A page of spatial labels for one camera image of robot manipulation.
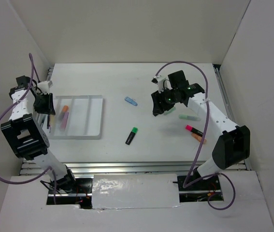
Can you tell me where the pink pastel highlighter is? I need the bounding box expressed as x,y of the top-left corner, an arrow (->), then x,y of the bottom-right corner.
60,112 -> 69,131

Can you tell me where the black refill pen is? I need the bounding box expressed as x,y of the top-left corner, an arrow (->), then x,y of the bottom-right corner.
46,115 -> 50,129

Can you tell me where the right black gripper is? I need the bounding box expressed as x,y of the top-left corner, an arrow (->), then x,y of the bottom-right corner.
151,86 -> 178,114

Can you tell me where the white foil cover sheet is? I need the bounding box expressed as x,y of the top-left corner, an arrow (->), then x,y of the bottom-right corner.
92,174 -> 180,209

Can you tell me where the pink cap black highlighter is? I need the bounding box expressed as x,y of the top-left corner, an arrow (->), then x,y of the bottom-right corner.
185,125 -> 203,137

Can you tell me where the aluminium frame rail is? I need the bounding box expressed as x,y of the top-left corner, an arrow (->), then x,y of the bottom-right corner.
18,63 -> 253,201

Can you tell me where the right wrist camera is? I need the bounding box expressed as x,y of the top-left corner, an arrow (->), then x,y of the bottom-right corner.
151,75 -> 168,93

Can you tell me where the mint L-point highlighter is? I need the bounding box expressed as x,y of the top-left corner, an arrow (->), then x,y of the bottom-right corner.
179,115 -> 201,121

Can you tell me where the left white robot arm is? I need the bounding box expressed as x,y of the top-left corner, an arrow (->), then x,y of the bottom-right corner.
0,76 -> 77,193

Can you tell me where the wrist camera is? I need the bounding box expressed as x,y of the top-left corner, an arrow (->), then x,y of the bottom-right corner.
151,75 -> 168,93
37,81 -> 53,94

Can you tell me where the green cap black highlighter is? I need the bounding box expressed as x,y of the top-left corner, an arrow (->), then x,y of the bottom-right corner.
125,127 -> 138,145

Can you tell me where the orange translucent highlighter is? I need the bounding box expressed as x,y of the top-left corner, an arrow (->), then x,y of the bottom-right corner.
191,133 -> 207,144

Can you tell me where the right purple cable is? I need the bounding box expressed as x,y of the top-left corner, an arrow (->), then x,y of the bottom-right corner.
155,60 -> 236,210

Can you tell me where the yellow pastel highlighter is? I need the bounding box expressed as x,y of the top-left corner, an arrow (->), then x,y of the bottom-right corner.
50,115 -> 55,127

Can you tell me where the orange cap clear highlighter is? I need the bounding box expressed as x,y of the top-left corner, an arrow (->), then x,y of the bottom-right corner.
58,105 -> 69,120

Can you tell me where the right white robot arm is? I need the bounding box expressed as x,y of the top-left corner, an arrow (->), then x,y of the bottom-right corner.
151,71 -> 250,189

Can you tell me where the white compartment tray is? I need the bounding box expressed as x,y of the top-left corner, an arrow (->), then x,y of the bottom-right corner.
37,95 -> 104,140

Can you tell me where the small mint green highlighter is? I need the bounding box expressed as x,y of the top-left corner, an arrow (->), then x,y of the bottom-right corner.
163,107 -> 176,115

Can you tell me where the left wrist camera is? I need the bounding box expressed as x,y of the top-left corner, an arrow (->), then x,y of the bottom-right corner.
37,81 -> 53,94

